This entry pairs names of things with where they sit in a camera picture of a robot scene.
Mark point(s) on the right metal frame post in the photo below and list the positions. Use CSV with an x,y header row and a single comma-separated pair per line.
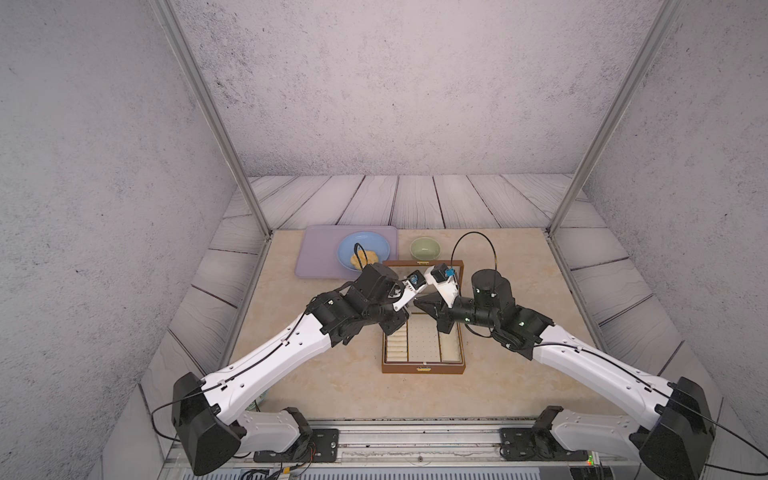
x,y
638,68

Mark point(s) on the yellow pastry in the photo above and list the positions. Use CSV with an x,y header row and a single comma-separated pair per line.
x,y
361,258

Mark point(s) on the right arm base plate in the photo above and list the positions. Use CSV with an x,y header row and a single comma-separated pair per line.
x,y
529,444

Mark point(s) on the brown jewelry box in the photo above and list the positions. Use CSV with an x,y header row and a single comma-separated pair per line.
x,y
418,347

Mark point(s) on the green bowl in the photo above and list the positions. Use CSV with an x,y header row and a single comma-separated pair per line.
x,y
425,249

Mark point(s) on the aluminium mounting rail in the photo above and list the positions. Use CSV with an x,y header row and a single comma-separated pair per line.
x,y
426,444

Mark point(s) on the left metal frame post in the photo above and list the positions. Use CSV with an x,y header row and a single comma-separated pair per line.
x,y
193,75

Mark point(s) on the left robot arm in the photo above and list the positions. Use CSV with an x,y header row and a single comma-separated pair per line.
x,y
210,415

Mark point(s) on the purple tray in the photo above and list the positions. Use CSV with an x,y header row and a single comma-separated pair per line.
x,y
318,253

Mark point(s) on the metal frame post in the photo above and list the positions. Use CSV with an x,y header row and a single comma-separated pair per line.
x,y
193,75
638,68

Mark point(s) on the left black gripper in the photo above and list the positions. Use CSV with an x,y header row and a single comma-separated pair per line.
x,y
399,318

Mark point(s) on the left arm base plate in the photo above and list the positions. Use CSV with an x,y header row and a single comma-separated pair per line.
x,y
318,446

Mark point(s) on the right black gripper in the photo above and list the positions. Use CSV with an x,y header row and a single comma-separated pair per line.
x,y
435,305

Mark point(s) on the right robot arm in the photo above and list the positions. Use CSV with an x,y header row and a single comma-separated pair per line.
x,y
666,425

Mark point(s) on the blue plate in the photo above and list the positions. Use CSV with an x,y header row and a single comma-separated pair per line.
x,y
365,240

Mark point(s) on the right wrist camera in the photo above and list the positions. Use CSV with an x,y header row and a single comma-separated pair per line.
x,y
444,279

